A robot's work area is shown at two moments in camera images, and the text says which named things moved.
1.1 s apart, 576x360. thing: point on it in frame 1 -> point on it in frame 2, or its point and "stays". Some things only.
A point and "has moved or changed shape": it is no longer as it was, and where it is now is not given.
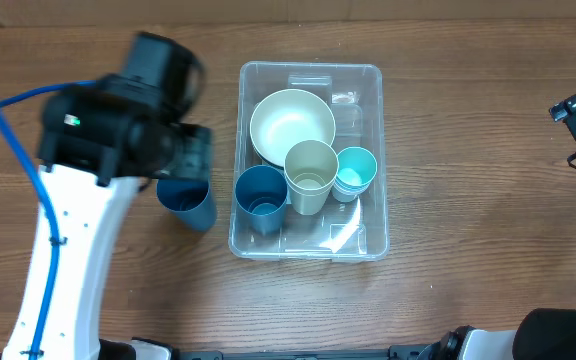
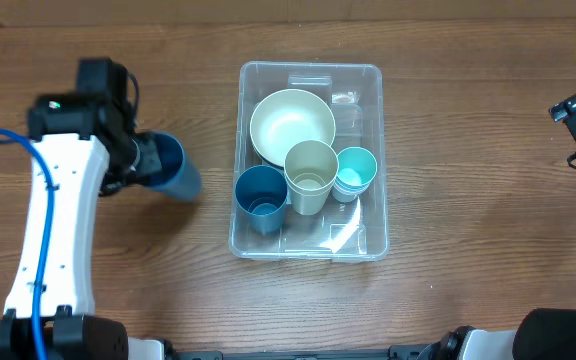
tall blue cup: x=191 y=199 has moved or changed shape
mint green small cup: x=356 y=166 stays
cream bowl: x=284 y=118 stays
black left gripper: x=199 y=162 -> x=141 y=179
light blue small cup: x=350 y=190 stays
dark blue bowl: x=266 y=159 stays
